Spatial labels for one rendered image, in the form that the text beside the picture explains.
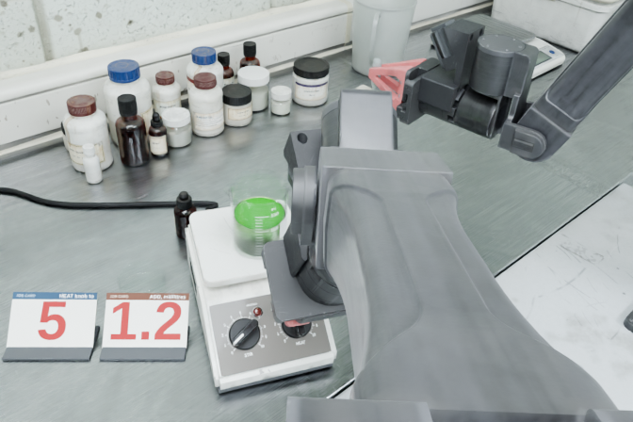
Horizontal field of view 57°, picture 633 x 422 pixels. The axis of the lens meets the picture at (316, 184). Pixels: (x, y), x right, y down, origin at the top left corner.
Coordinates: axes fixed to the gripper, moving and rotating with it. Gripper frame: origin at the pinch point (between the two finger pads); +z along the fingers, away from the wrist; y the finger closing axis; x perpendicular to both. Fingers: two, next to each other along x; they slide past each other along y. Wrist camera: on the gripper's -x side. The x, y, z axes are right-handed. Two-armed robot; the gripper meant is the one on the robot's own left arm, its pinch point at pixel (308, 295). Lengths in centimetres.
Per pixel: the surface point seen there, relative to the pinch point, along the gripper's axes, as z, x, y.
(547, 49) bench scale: 41, -52, -76
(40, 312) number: 14.1, -5.9, 26.2
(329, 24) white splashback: 43, -64, -27
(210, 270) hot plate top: 6.9, -5.7, 8.2
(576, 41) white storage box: 43, -55, -86
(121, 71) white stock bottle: 24, -43, 15
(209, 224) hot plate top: 10.7, -12.0, 7.2
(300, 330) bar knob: 5.5, 2.4, 0.2
